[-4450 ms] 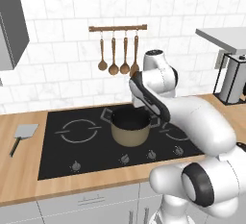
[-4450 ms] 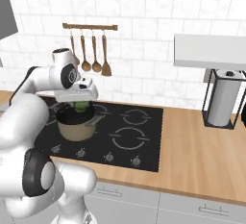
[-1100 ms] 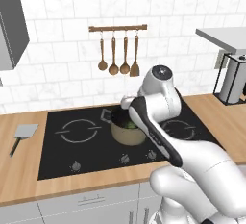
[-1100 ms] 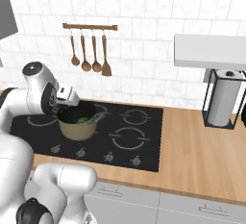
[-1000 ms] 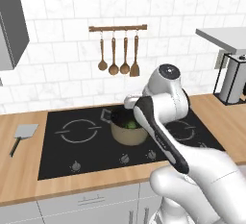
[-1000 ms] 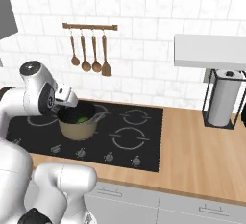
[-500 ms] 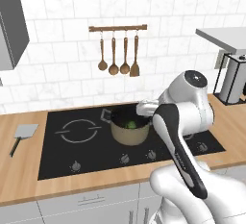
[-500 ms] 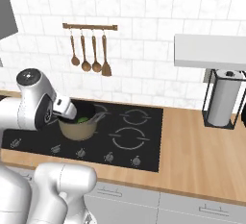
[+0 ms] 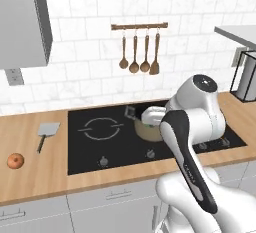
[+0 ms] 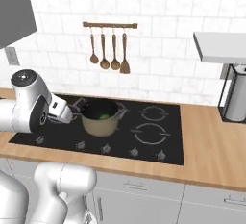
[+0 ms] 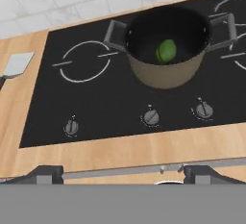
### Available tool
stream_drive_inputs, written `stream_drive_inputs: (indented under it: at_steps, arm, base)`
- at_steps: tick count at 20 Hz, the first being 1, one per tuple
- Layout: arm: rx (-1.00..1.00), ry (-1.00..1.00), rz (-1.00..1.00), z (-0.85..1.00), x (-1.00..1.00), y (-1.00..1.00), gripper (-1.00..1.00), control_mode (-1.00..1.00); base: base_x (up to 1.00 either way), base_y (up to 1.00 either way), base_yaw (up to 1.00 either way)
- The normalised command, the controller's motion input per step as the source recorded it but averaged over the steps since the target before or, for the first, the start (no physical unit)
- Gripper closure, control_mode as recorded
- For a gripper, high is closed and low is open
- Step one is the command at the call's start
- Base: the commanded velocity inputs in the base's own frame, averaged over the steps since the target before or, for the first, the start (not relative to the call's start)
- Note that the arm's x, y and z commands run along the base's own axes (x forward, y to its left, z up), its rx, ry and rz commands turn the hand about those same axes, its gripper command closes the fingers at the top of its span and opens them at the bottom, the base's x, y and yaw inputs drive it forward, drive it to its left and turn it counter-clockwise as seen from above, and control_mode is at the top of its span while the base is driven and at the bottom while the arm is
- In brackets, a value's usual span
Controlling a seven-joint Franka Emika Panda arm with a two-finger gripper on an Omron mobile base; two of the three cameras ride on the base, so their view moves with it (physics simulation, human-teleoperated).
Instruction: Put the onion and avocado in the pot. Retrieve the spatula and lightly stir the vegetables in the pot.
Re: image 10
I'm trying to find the grey drawer front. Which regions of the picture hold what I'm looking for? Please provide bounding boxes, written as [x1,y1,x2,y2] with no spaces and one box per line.
[182,184,246,213]
[95,171,186,204]

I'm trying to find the white wall shelf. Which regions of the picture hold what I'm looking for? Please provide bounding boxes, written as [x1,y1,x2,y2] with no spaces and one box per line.
[192,31,246,65]

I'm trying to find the small wooden spoon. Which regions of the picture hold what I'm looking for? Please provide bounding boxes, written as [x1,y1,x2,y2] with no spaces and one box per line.
[88,33,100,64]

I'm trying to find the white wall socket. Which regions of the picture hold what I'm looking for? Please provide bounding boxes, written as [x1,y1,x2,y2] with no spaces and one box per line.
[4,46,21,66]

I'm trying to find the silver drawer handle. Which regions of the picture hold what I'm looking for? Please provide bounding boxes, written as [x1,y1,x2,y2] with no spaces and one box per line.
[122,182,149,191]
[223,195,246,208]

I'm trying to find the wooden spatula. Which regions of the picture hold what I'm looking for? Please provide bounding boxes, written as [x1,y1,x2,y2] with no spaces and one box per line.
[119,32,132,75]

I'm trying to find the wooden utensil rail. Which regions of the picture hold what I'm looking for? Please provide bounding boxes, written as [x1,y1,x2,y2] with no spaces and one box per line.
[82,21,138,30]

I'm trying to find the silver cupboard door handle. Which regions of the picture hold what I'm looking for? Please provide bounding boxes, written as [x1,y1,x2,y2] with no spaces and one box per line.
[96,196,105,223]

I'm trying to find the beige cooking pot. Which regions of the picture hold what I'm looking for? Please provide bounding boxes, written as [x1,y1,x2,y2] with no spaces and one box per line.
[74,97,128,138]

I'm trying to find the grey wall cupboard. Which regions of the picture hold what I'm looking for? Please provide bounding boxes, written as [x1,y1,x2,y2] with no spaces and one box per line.
[0,0,38,50]

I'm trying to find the grey paper towel roll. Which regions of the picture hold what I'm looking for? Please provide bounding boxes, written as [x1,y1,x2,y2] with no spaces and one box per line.
[225,68,246,122]

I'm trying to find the grey cupboard door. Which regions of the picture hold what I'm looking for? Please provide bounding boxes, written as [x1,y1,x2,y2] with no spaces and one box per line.
[177,201,246,224]
[92,187,184,224]

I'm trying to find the black hob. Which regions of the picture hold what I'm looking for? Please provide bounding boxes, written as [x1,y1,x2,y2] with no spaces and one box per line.
[8,93,185,166]

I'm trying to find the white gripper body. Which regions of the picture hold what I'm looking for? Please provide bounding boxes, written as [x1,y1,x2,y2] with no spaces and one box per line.
[56,102,75,124]

